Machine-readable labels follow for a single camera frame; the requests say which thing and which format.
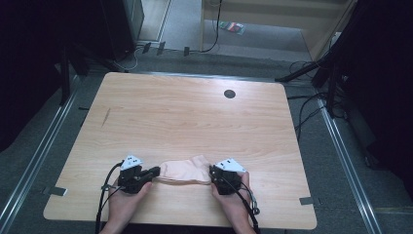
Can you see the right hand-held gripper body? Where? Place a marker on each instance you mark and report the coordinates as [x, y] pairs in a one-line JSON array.
[[229, 182]]

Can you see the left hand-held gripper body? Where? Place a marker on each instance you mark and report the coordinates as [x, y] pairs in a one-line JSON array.
[[131, 178]]

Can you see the person's right hand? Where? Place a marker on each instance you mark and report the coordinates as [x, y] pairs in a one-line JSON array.
[[232, 208]]

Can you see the person's left hand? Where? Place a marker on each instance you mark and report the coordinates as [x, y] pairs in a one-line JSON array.
[[125, 208]]

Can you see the black round table grommet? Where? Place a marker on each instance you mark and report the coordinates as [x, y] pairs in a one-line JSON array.
[[229, 94]]

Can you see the grey tape strip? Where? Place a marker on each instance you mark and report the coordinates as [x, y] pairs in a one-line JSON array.
[[54, 191], [307, 201]]

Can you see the black metal stand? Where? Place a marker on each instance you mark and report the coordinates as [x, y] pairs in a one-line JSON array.
[[331, 84], [65, 78]]

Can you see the colourful packet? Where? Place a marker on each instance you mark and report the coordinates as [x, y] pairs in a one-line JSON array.
[[232, 27]]

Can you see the black cabinet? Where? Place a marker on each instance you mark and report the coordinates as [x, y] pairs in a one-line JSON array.
[[120, 26]]

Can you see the dark curtain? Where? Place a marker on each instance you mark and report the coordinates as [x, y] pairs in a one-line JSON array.
[[383, 81], [22, 65]]

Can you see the metal floor rail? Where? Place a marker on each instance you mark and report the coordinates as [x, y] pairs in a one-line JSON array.
[[347, 169], [35, 156]]

